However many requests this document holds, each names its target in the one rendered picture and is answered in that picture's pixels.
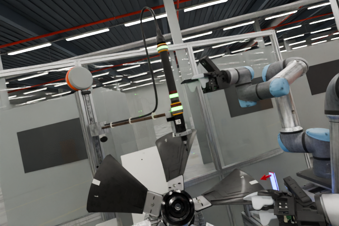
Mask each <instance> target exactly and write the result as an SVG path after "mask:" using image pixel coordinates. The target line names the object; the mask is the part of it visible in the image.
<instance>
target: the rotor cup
mask: <svg viewBox="0 0 339 226"><path fill-rule="evenodd" d="M177 203H179V204H180V205H181V208H180V209H179V210H176V209H175V205H176V204H177ZM194 213H195V205H194V201H193V199H192V197H191V196H190V195H189V194H188V193H187V192H186V191H184V190H181V189H173V190H171V191H169V192H167V193H166V194H165V196H164V197H163V199H162V202H161V209H160V213H159V217H157V219H158V222H159V221H160V220H161V221H162V222H163V223H164V224H165V226H167V223H168V224H169V225H168V226H190V225H192V224H194V220H195V214H194ZM188 223H189V225H188Z"/></svg>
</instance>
